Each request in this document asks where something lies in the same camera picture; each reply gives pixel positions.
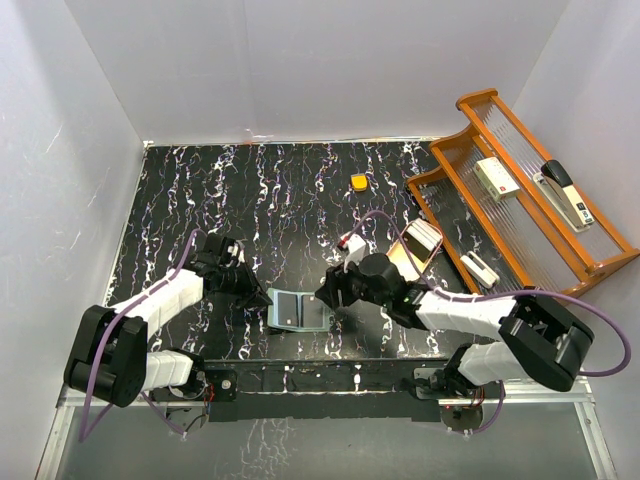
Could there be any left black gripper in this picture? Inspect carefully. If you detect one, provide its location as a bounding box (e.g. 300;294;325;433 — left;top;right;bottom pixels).
219;258;272;309

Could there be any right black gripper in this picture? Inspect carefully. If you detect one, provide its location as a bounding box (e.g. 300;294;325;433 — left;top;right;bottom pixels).
316;253;390;309

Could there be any green card holder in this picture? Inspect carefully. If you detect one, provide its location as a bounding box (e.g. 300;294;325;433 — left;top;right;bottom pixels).
267;288;331;333

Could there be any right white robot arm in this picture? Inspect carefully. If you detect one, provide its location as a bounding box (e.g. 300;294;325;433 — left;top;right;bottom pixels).
315;253;594;397

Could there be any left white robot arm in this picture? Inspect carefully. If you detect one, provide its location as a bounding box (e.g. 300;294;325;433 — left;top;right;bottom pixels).
63;232;272;407

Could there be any wooden tray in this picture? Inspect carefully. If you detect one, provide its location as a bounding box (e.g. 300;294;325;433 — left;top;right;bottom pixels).
387;226;443;281

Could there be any yellow small block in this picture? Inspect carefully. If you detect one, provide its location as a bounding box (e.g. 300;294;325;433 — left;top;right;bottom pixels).
350;174;369;192

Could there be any wooden tiered shelf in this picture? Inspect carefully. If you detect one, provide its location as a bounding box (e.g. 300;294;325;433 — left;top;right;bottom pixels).
407;89;639;297

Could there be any white staple box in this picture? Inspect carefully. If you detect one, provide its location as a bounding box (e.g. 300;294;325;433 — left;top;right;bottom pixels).
473;157;519;202

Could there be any black beige stapler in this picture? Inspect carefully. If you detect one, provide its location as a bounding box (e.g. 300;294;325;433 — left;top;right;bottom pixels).
532;159;594;233

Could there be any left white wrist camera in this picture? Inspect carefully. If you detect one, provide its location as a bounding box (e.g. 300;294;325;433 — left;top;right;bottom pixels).
226;241;244;257

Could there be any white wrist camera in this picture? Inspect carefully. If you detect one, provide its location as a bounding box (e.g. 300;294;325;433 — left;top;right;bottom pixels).
337;234;367;270
226;241;244;257

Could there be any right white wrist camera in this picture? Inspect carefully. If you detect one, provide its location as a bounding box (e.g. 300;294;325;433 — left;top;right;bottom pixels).
337;234;367;270

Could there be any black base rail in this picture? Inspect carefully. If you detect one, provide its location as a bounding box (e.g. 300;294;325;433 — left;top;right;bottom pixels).
164;357;506;426

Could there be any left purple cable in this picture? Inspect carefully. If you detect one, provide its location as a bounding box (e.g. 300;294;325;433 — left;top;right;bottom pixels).
78;228;206;444

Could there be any purple cable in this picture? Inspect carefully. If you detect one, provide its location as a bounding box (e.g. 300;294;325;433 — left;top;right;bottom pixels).
339;210;632;436
78;228;206;444

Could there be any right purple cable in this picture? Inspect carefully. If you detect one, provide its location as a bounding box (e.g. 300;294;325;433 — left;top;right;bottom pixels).
339;210;632;436

